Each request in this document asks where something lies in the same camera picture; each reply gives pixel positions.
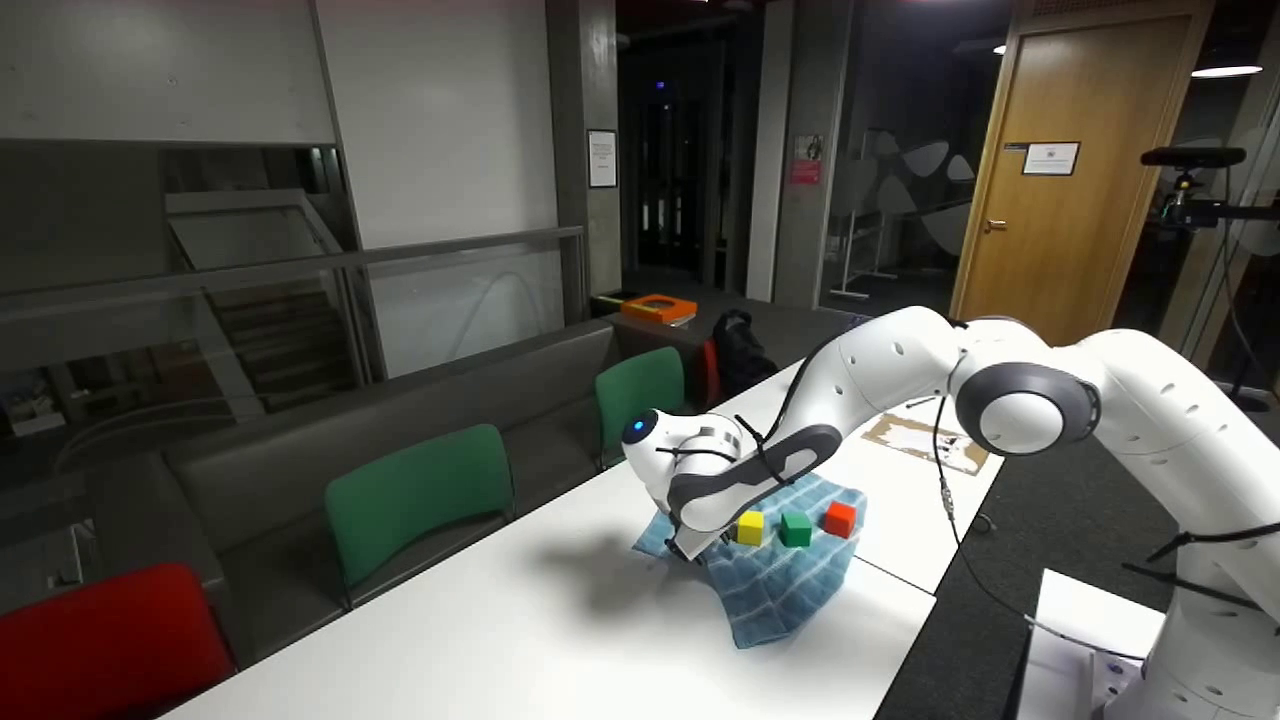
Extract grey metal handrail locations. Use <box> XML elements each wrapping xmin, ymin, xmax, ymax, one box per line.
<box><xmin>0</xmin><ymin>219</ymin><xmax>588</xmax><ymax>321</ymax></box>

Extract blue striped cloth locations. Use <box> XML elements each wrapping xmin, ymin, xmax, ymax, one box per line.
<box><xmin>629</xmin><ymin>478</ymin><xmax>872</xmax><ymax>655</ymax></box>

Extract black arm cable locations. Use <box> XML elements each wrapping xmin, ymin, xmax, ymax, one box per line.
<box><xmin>924</xmin><ymin>349</ymin><xmax>974</xmax><ymax>548</ymax></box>

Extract brown and white cardboard sheet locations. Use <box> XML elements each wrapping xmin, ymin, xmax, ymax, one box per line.
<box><xmin>860</xmin><ymin>407</ymin><xmax>996</xmax><ymax>481</ymax></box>

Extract white door sign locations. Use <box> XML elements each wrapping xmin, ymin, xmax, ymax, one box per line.
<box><xmin>1020</xmin><ymin>137</ymin><xmax>1085</xmax><ymax>179</ymax></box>

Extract grey upholstered bench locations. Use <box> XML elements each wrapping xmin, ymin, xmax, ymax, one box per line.
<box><xmin>74</xmin><ymin>313</ymin><xmax>698</xmax><ymax>655</ymax></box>

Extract orange box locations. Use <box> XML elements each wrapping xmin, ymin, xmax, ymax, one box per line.
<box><xmin>617</xmin><ymin>287</ymin><xmax>703</xmax><ymax>334</ymax></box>

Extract green cube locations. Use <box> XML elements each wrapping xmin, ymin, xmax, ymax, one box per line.
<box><xmin>774</xmin><ymin>510</ymin><xmax>821</xmax><ymax>553</ymax></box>

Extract green chair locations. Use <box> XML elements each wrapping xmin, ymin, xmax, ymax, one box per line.
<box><xmin>319</xmin><ymin>419</ymin><xmax>520</xmax><ymax>593</ymax></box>
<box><xmin>591</xmin><ymin>346</ymin><xmax>696</xmax><ymax>461</ymax></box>

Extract white wall notice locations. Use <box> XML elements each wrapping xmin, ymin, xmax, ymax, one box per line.
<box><xmin>583</xmin><ymin>125</ymin><xmax>623</xmax><ymax>193</ymax></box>

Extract black backpack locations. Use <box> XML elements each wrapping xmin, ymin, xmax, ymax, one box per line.
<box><xmin>703</xmin><ymin>306</ymin><xmax>783</xmax><ymax>405</ymax></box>

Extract red chair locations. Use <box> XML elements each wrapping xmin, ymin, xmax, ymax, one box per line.
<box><xmin>0</xmin><ymin>562</ymin><xmax>240</xmax><ymax>720</ymax></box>

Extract wooden door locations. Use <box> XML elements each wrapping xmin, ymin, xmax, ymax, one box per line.
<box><xmin>949</xmin><ymin>0</ymin><xmax>1218</xmax><ymax>339</ymax></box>

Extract red cube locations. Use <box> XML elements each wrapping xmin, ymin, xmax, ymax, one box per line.
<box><xmin>816</xmin><ymin>496</ymin><xmax>862</xmax><ymax>544</ymax></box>

